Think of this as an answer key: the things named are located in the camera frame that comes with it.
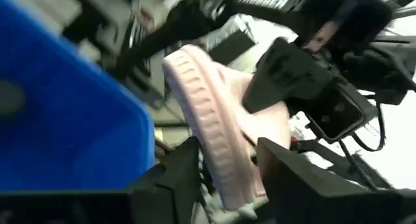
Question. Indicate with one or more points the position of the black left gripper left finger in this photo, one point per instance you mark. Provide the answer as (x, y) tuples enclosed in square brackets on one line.
[(169, 191)]

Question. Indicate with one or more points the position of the blue plastic ribbed bin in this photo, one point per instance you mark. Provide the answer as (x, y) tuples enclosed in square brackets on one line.
[(65, 120)]

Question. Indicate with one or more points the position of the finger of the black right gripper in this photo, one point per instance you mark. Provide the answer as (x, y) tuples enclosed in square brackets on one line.
[(286, 74)]

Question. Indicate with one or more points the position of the pink slide sandal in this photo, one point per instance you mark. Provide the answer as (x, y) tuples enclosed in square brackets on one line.
[(208, 120)]

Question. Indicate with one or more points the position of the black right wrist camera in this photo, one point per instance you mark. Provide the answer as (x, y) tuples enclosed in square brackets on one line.
[(334, 115)]

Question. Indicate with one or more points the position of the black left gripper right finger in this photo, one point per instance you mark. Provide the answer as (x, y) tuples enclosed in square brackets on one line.
[(308, 198)]

